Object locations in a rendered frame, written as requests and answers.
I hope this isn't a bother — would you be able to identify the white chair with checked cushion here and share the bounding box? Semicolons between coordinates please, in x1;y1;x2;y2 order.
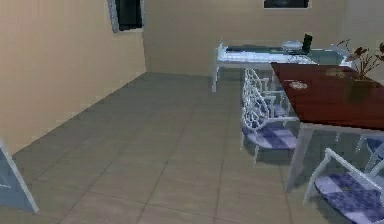
355;134;384;173
302;147;384;224
240;79;299;165
243;68;292;118

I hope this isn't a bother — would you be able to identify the white glass-top table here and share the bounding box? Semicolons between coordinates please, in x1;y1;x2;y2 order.
211;40;354;93

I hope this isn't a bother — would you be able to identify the pale flat plate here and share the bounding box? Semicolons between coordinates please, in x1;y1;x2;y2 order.
288;80;309;91

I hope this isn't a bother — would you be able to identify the pale bowl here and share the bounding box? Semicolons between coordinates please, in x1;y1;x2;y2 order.
280;40;304;52

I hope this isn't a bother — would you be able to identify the black bottle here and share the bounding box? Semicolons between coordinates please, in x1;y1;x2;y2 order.
302;33;314;54

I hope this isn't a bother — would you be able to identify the red-brown dining table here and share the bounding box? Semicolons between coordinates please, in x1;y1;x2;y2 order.
270;62;384;194

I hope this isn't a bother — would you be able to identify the dark red house plant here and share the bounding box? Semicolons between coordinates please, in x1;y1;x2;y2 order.
336;39;384;98

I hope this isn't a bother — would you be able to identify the dark wall window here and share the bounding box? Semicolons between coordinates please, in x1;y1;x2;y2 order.
107;0;146;34
263;0;310;9

